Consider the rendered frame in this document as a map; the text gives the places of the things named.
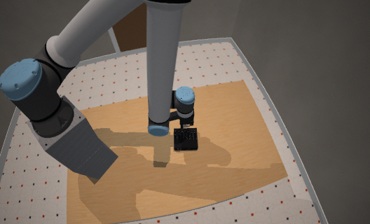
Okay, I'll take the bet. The black lighting desk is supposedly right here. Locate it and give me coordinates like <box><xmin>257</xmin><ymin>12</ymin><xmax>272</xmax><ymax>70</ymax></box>
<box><xmin>174</xmin><ymin>128</ymin><xmax>198</xmax><ymax>151</ymax></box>

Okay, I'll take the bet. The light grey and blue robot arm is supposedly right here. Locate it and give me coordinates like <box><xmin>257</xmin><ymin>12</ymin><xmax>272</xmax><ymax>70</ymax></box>
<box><xmin>0</xmin><ymin>0</ymin><xmax>195</xmax><ymax>138</ymax></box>

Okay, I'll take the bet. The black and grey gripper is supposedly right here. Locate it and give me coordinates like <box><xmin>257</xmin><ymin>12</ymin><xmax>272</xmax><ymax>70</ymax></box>
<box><xmin>180</xmin><ymin>109</ymin><xmax>194</xmax><ymax>129</ymax></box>

